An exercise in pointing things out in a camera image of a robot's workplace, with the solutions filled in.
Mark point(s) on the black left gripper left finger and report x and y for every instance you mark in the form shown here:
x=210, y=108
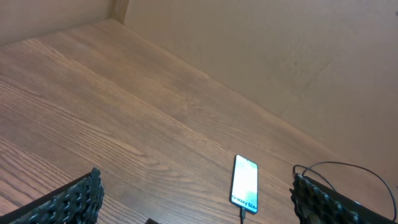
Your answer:
x=76, y=202

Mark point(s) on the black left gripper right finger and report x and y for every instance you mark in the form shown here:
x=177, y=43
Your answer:
x=316, y=203

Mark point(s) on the blue Samsung Galaxy smartphone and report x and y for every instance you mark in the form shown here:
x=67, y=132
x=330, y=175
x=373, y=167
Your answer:
x=244, y=187

